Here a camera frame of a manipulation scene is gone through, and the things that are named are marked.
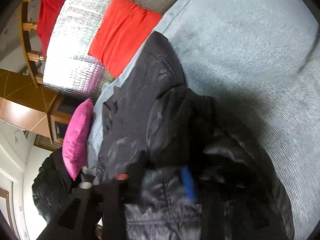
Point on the silver foil insulation mat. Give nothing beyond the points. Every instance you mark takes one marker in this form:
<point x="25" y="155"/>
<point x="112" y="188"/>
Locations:
<point x="68" y="66"/>

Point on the magenta pillow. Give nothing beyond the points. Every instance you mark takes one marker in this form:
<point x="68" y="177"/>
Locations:
<point x="74" y="148"/>

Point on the dark green puffer jacket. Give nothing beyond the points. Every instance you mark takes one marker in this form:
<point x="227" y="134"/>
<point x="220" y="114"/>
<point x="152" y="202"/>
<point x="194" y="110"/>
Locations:
<point x="53" y="186"/>

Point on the grey bed blanket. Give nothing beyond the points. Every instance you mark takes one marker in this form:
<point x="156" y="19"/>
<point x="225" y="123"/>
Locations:
<point x="259" y="61"/>

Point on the brown wooden wardrobe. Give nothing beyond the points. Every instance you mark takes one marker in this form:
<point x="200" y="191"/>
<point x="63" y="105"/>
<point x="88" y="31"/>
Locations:
<point x="38" y="109"/>

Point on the red pillow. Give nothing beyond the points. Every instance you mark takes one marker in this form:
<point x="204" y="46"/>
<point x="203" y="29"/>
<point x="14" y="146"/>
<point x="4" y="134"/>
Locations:
<point x="125" y="26"/>

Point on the red cloth on headboard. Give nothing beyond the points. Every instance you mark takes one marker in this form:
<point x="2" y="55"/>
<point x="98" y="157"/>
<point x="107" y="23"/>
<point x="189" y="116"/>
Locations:
<point x="49" y="11"/>

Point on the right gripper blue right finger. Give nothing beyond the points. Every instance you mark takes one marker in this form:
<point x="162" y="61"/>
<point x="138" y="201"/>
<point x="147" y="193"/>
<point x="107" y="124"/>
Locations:
<point x="188" y="182"/>

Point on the wooden bed headboard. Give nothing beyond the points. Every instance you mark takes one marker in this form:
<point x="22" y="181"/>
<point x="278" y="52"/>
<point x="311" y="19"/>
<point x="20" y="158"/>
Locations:
<point x="31" y="56"/>

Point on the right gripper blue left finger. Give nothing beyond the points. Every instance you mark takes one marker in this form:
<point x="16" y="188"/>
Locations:
<point x="79" y="216"/>

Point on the black puffer jacket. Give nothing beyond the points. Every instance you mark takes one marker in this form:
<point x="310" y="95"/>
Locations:
<point x="153" y="119"/>

